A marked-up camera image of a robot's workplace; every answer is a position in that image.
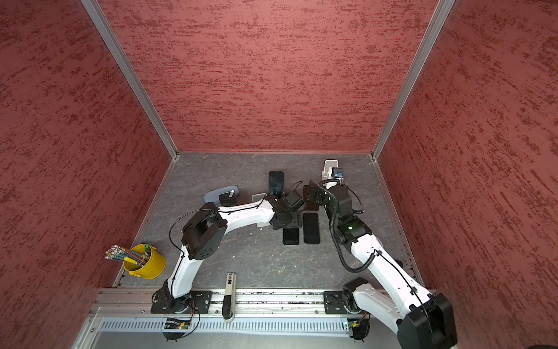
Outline yellow cup with pens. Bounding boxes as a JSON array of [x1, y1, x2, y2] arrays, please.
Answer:
[[105, 244, 167, 280]]

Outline black phone stand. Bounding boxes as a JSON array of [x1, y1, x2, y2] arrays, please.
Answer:
[[283, 228, 299, 246]]

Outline white phone stand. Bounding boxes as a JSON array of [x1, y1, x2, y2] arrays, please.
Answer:
[[251, 193, 269, 229], [321, 159, 339, 180]]

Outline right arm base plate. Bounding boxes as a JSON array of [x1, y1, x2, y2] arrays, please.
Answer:
[[323, 291, 383, 316]]

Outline purple edged phone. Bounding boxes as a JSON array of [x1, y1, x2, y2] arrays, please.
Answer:
[[219, 190, 238, 207]]

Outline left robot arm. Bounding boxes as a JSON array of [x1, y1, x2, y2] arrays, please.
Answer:
[[151, 191, 303, 314]]

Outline black phone with sticker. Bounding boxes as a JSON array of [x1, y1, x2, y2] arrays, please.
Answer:
[[303, 185, 319, 212]]

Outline aluminium rail frame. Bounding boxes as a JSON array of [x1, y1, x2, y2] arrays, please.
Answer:
[[88, 287, 341, 320]]

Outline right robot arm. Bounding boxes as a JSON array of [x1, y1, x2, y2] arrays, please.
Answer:
[[308, 179, 458, 348]]

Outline grey oval pad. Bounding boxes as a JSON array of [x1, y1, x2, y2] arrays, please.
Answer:
[[204, 186, 240, 206]]

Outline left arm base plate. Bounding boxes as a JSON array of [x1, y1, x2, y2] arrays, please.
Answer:
[[151, 288, 213, 314]]

